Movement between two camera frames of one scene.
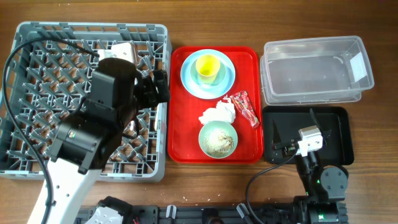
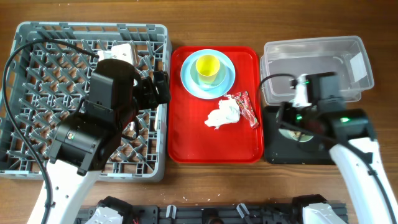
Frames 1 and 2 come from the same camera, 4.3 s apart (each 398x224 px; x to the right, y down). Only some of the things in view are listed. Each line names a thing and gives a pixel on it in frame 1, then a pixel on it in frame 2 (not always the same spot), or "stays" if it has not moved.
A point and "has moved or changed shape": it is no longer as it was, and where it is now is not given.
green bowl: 217,139 to 298,136
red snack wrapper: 242,101 stays
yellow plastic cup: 207,67 stays
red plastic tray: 184,124 stays
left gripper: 152,98 stays
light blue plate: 208,93 stays
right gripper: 288,147 to 282,111
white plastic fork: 132,125 stays
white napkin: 224,111 has moved or changed shape
